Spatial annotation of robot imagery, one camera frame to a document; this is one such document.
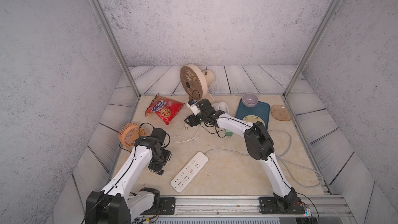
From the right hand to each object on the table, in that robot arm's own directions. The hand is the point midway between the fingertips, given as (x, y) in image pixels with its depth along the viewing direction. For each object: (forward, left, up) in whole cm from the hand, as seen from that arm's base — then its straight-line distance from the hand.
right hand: (188, 118), depth 96 cm
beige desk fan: (+14, -5, +16) cm, 22 cm away
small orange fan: (-12, +32, +3) cm, 34 cm away
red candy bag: (+9, +16, -3) cm, 18 cm away
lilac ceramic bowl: (+21, -42, -7) cm, 48 cm away
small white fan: (+8, -20, +2) cm, 22 cm away
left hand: (-27, +7, -1) cm, 28 cm away
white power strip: (-30, -2, -7) cm, 31 cm away
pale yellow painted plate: (+5, -42, -9) cm, 44 cm away
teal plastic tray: (+15, -50, -10) cm, 53 cm away
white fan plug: (-1, +2, -7) cm, 7 cm away
